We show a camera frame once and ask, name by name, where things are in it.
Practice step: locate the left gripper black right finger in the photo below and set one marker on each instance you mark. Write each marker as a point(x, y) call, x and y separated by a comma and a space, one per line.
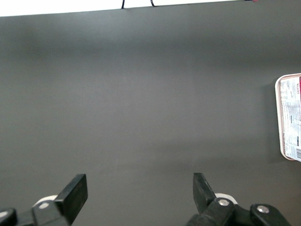
point(204, 195)

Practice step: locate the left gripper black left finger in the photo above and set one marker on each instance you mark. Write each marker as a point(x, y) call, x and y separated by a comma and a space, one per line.
point(73, 197)

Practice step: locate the cream rounded tray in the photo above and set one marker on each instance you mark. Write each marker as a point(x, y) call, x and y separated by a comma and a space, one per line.
point(278, 113)

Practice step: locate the printed white package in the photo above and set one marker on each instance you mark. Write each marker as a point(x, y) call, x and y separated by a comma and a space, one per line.
point(292, 113)

